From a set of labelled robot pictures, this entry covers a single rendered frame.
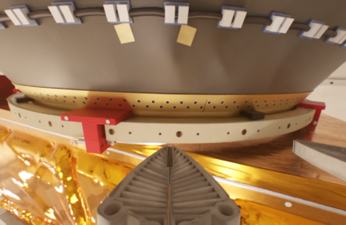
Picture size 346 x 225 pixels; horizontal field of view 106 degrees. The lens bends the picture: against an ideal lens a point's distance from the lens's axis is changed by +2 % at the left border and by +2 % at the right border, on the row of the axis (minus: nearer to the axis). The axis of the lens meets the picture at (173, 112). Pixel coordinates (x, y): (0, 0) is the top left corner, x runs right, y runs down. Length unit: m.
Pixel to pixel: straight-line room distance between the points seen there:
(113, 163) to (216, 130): 0.33
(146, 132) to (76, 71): 0.19
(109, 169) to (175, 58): 0.38
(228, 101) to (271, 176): 0.18
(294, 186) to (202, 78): 0.27
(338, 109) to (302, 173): 6.37
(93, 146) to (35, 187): 0.62
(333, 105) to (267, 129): 6.25
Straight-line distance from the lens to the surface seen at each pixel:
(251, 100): 0.38
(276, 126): 0.43
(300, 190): 0.38
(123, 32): 0.25
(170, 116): 0.33
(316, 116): 0.74
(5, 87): 1.31
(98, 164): 0.52
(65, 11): 0.27
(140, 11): 0.23
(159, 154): 0.16
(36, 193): 0.98
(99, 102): 0.36
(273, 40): 0.31
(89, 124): 0.32
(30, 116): 0.51
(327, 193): 0.39
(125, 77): 0.29
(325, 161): 0.24
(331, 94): 6.54
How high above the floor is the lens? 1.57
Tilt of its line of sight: 16 degrees up
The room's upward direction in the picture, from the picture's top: 178 degrees counter-clockwise
